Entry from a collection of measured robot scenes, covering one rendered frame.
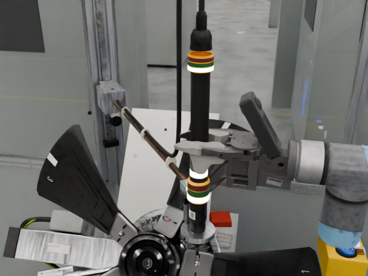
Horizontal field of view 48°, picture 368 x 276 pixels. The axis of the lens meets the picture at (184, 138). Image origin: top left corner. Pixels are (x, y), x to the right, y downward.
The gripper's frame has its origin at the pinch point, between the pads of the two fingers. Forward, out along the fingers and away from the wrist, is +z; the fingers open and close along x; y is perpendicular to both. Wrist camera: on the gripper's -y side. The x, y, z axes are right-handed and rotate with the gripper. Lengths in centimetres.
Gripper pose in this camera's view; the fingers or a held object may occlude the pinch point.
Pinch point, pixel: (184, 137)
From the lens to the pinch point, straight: 74.8
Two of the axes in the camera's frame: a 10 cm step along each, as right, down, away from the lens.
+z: -9.8, -1.0, 1.9
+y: -0.1, 9.1, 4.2
